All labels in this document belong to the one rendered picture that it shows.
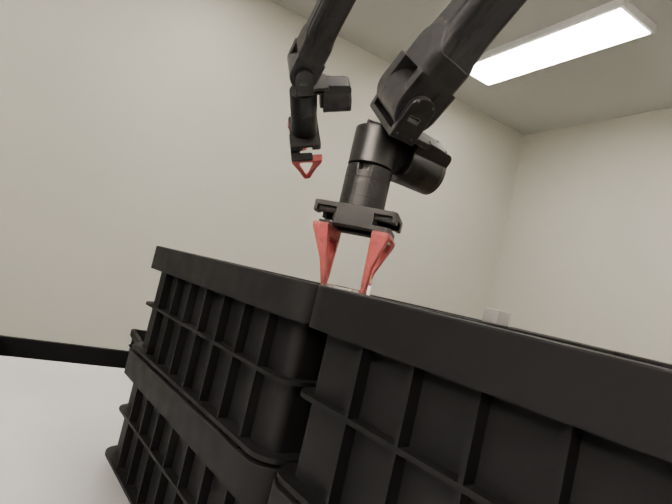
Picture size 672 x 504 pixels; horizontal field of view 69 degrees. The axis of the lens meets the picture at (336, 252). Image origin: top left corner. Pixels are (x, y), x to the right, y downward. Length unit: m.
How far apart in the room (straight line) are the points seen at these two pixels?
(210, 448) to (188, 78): 3.23
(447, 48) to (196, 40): 3.09
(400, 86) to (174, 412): 0.40
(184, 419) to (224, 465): 0.07
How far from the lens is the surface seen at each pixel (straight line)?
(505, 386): 0.19
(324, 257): 0.58
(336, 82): 1.04
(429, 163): 0.64
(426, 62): 0.57
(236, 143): 3.50
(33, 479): 0.55
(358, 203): 0.58
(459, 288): 4.59
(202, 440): 0.37
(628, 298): 4.16
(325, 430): 0.27
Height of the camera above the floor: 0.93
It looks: 4 degrees up
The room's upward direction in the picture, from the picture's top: 13 degrees clockwise
